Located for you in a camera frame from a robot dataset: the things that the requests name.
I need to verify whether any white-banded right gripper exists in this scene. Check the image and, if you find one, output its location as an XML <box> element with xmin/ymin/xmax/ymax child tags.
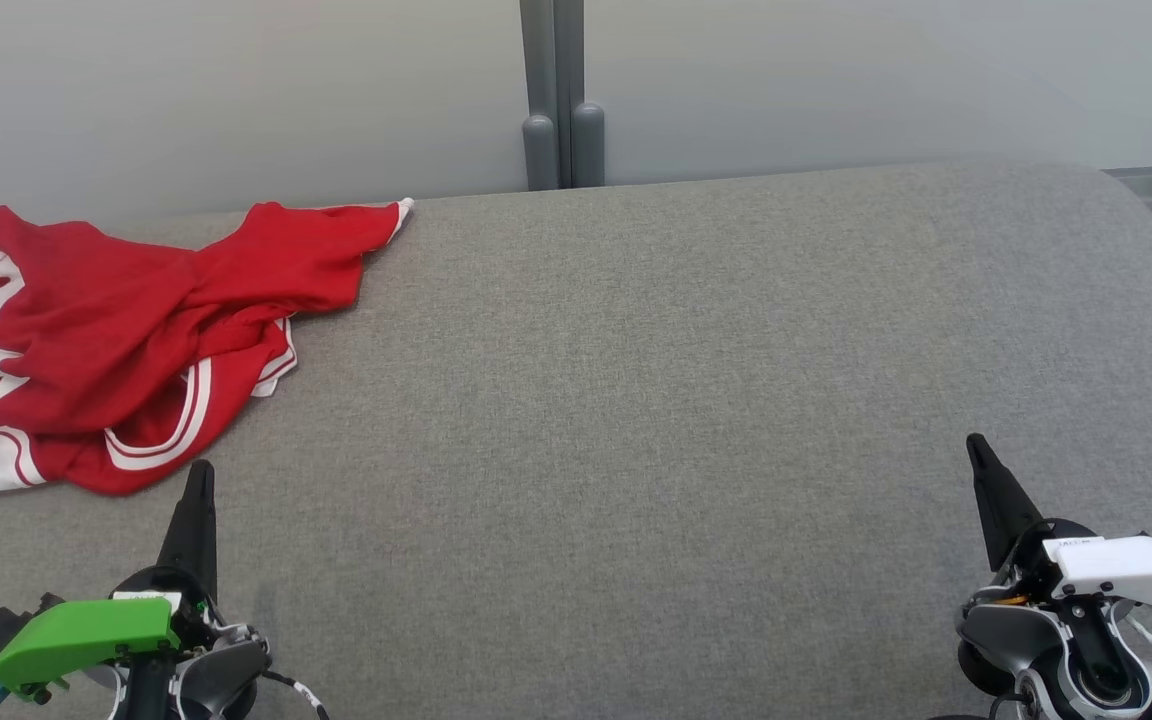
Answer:
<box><xmin>966</xmin><ymin>432</ymin><xmax>1152</xmax><ymax>614</ymax></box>

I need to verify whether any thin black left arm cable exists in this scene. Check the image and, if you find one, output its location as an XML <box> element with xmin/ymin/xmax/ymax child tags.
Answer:
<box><xmin>261</xmin><ymin>668</ymin><xmax>329</xmax><ymax>720</ymax></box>

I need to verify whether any red white jersey shirt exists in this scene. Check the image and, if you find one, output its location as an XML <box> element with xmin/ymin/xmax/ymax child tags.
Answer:
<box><xmin>0</xmin><ymin>245</ymin><xmax>299</xmax><ymax>523</ymax></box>

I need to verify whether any grey partition post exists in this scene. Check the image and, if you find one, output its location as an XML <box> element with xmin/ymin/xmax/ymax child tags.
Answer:
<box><xmin>554</xmin><ymin>0</ymin><xmax>605</xmax><ymax>189</ymax></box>
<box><xmin>519</xmin><ymin>0</ymin><xmax>562</xmax><ymax>191</ymax></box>

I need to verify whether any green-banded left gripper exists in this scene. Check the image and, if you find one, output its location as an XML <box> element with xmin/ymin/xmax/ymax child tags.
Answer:
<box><xmin>0</xmin><ymin>459</ymin><xmax>220</xmax><ymax>698</ymax></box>

